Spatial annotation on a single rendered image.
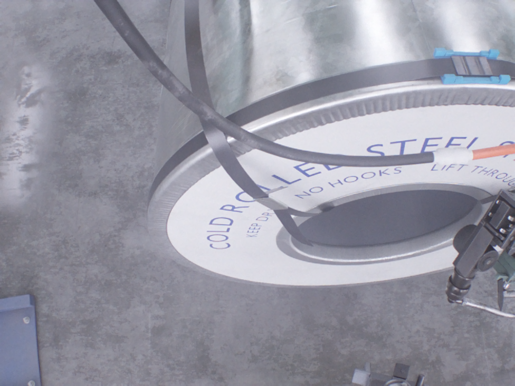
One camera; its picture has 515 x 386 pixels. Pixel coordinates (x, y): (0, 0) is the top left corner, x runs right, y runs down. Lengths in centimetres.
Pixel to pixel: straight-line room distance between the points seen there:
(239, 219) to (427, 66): 54
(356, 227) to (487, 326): 91
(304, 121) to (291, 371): 132
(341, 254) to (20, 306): 138
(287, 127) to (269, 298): 127
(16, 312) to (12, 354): 19
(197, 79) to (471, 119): 44
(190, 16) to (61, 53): 204
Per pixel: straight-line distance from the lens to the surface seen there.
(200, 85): 72
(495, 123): 77
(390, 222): 144
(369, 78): 64
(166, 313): 188
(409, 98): 65
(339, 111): 65
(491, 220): 98
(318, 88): 65
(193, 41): 77
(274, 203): 78
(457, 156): 58
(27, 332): 208
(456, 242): 104
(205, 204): 91
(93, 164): 223
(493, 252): 101
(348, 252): 138
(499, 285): 108
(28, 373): 205
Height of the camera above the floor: 182
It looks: 65 degrees down
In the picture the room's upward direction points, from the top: 1 degrees counter-clockwise
